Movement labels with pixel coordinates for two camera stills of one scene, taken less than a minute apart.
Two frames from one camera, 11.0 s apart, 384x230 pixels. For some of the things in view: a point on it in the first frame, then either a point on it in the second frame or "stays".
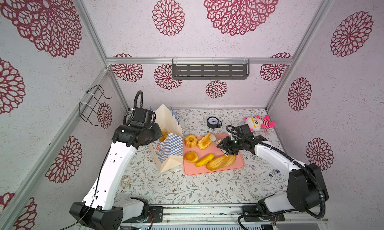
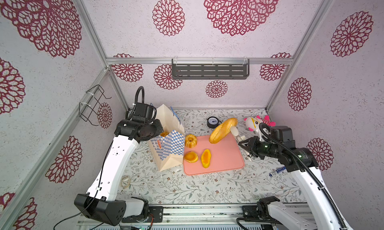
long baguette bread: (220, 163) -> (222, 130)
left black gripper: (158, 133) stays
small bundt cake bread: (191, 141) stays
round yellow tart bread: (191, 156) stays
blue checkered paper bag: (167, 152) stays
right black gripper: (224, 146) -> (250, 147)
